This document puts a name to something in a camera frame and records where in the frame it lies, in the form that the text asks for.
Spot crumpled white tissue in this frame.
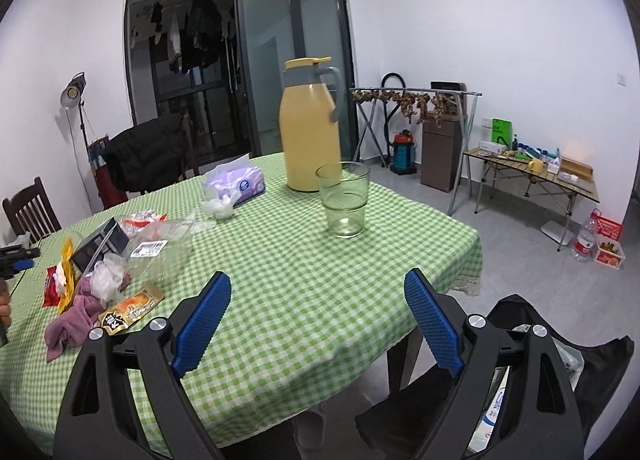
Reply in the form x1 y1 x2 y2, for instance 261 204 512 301
200 188 238 223

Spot green paper bag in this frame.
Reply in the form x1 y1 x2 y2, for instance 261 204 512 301
491 118 515 148

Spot wooden box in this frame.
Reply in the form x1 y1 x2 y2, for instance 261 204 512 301
557 157 594 181

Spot large water bottle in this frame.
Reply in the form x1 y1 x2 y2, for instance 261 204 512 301
571 216 599 262

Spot grey slipper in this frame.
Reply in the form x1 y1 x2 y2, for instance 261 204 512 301
295 402 328 460

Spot yellow thermos jug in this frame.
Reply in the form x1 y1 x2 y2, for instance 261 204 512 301
278 56 344 192

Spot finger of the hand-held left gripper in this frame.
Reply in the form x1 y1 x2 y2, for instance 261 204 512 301
0 246 41 282

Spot white stand base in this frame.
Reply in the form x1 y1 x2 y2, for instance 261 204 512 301
540 220 571 243

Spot hanging clothes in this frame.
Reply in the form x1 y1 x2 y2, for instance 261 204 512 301
130 0 236 76

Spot black jacket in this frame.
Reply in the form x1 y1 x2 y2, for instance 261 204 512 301
102 112 188 196

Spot green checked tablecloth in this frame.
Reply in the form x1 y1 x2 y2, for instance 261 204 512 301
0 152 485 460

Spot purple towel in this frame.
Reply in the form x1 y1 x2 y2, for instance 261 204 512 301
44 280 108 363

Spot hanging dried meat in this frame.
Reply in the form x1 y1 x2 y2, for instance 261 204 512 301
352 89 458 128

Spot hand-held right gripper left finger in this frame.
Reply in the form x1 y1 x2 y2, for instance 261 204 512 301
52 271 233 460

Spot black-lined trash bin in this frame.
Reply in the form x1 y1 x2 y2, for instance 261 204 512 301
355 294 636 460

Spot clear plastic packaging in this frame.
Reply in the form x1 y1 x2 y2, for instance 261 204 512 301
122 217 217 286

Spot red snack packet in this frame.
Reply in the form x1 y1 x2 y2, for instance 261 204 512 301
41 264 76 308

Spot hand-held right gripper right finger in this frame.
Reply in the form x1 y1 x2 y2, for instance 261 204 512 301
402 267 586 460

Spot sliding glass door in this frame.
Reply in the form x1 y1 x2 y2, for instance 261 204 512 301
122 0 358 176

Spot dark red bag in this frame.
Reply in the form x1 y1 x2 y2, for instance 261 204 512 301
87 137 128 211

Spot glass cup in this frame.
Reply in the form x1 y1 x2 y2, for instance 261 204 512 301
315 161 371 240

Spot metal drying rack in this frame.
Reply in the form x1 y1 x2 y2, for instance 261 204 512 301
348 85 483 216

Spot row of small bottles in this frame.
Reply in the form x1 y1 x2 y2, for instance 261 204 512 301
510 140 561 166

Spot studio lamp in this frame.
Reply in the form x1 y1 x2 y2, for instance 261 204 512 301
60 71 96 213

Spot red white fruit box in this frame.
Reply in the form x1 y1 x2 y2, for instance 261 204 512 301
592 240 627 270

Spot wooden chair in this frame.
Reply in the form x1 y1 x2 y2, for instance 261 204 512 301
1 176 63 246

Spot gold snack packet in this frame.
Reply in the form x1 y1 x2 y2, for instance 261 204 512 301
96 284 166 336

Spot red basket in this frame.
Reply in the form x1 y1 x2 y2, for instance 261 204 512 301
591 208 624 243

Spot folding table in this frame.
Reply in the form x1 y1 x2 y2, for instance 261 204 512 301
462 147 599 246

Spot yellow wrapper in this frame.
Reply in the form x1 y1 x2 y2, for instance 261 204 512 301
56 235 86 316

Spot brown cabinet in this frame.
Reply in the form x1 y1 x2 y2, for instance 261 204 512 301
420 110 463 192

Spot orange white wrapper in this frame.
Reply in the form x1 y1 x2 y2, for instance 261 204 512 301
120 210 168 236

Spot white plastic bag pile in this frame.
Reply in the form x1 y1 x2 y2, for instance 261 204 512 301
201 154 267 206

